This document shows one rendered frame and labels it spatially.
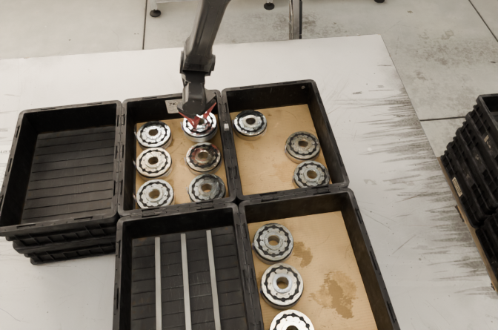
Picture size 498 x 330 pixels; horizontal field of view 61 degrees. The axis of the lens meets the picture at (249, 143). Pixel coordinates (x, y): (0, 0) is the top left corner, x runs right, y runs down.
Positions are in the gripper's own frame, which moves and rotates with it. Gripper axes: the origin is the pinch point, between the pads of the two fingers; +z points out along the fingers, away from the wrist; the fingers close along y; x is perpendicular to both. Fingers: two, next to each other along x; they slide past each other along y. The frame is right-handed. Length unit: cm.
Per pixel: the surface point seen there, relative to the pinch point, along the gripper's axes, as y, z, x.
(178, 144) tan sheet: -7.2, 7.3, 3.4
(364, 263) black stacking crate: -9, 2, -60
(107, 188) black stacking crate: -30.8, 7.0, 9.0
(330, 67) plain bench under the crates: 64, 21, -11
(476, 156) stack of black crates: 84, 51, -77
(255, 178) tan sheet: -2.7, 7.2, -22.8
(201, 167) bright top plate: -10.6, 4.3, -9.2
